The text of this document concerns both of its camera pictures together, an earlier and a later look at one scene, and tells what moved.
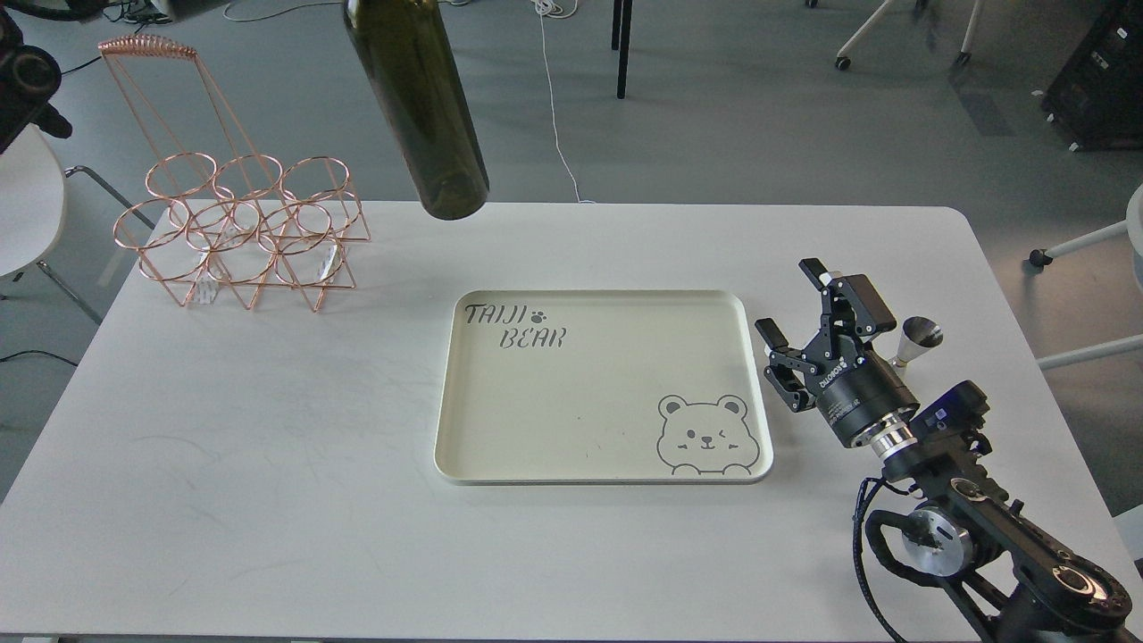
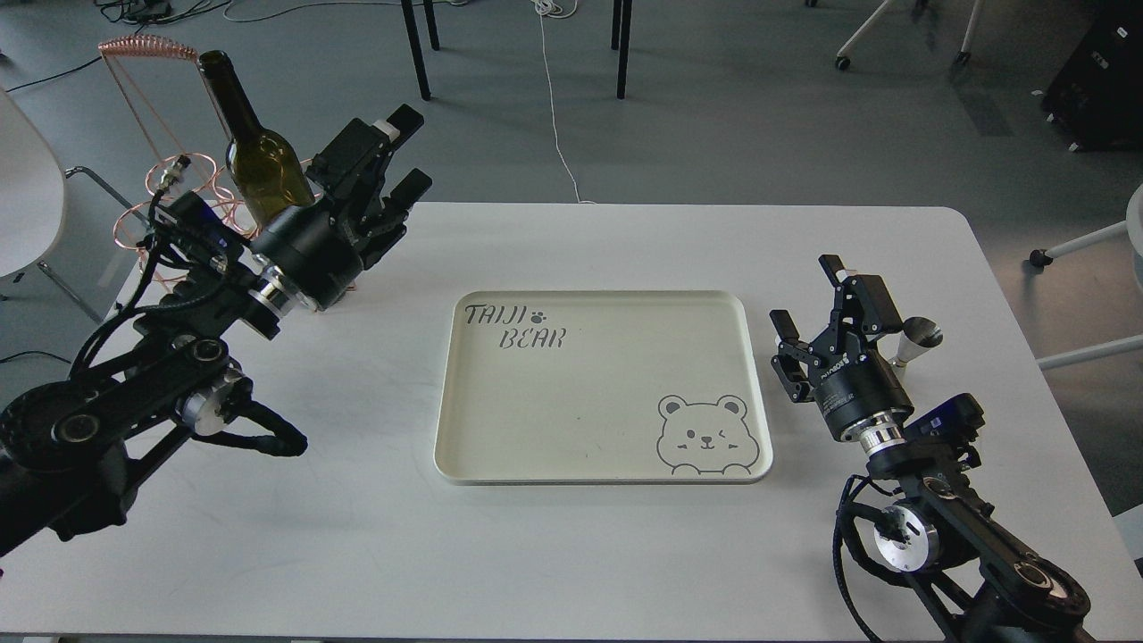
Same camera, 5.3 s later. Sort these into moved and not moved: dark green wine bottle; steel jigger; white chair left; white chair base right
Moved: dark green wine bottle
Not moved: white chair left; white chair base right; steel jigger
